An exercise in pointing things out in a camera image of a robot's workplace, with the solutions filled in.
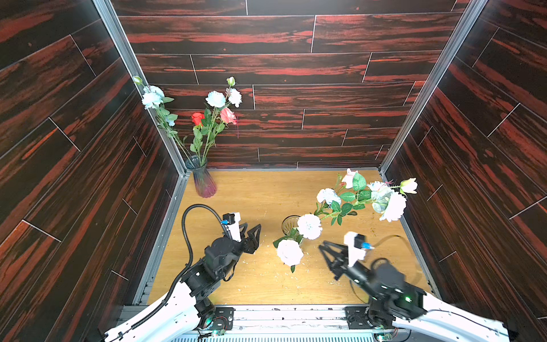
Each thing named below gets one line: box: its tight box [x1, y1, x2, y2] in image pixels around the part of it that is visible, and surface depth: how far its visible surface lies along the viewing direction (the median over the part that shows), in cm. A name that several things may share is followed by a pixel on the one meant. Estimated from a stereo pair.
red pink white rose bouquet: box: [189, 76, 243, 167], surface depth 87 cm
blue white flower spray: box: [297, 168, 419, 241], surface depth 59 cm
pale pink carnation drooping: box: [272, 232, 305, 273], surface depth 50 cm
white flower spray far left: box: [133, 75, 196, 169], surface depth 86 cm
